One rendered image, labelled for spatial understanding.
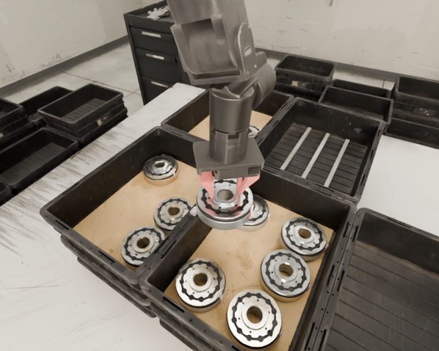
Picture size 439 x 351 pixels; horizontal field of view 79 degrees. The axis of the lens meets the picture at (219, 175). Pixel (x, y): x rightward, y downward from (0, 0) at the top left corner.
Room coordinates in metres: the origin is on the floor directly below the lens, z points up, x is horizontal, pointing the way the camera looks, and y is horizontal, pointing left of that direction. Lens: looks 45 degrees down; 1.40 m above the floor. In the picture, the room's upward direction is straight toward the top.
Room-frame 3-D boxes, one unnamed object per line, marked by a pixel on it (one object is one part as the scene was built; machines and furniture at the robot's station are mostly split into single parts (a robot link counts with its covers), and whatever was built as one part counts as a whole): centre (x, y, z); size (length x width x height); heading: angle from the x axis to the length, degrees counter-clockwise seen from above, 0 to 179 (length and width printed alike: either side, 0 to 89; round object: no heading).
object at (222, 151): (0.32, -0.01, 1.15); 0.10 x 0.07 x 0.07; 100
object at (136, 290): (0.45, 0.17, 0.87); 0.40 x 0.30 x 0.11; 148
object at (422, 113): (1.59, -1.35, 0.37); 0.40 x 0.30 x 0.45; 62
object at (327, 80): (1.97, -0.64, 0.37); 0.40 x 0.30 x 0.45; 62
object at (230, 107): (0.32, -0.02, 1.21); 0.07 x 0.06 x 0.07; 152
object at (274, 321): (0.17, -0.07, 0.86); 0.10 x 0.10 x 0.01
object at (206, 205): (0.31, -0.01, 1.03); 0.10 x 0.10 x 0.01
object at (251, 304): (0.17, -0.07, 0.86); 0.05 x 0.05 x 0.01
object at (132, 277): (0.45, 0.17, 0.92); 0.40 x 0.30 x 0.02; 148
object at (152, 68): (2.26, 0.33, 0.45); 0.60 x 0.45 x 0.90; 152
